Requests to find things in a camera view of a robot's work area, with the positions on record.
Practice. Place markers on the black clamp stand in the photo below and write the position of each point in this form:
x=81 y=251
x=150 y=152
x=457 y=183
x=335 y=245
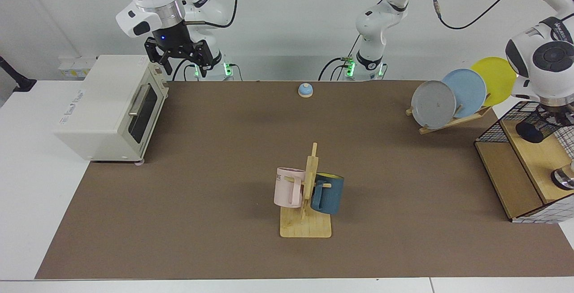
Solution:
x=22 y=84

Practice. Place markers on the dark blue cup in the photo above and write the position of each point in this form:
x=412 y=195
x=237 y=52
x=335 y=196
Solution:
x=332 y=196

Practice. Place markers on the brown table cloth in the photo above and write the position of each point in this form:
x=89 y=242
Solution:
x=179 y=221

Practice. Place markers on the light blue plate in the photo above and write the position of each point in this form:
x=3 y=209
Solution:
x=468 y=91

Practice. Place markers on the pale toaster oven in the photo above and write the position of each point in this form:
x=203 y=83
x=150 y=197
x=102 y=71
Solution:
x=103 y=104

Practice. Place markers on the black mesh pen holder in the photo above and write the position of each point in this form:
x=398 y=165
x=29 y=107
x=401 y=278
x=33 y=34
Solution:
x=531 y=133

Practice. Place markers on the pink cup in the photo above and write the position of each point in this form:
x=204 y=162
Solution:
x=283 y=192

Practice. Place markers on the wooden cup stand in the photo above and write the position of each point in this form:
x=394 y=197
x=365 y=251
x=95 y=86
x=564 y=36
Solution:
x=305 y=228

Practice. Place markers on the small blue round bell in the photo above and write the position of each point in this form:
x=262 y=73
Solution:
x=305 y=90

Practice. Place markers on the white wall socket boxes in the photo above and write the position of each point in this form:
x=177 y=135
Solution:
x=76 y=68

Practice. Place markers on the silver metal round container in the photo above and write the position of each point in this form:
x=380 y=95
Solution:
x=564 y=178

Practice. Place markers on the yellow plate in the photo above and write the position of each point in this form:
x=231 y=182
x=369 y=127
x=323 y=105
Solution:
x=495 y=80

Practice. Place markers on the wooden plate rack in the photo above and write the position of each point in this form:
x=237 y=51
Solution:
x=444 y=124

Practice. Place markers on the grey plate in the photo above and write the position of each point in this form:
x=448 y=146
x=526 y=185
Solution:
x=432 y=104

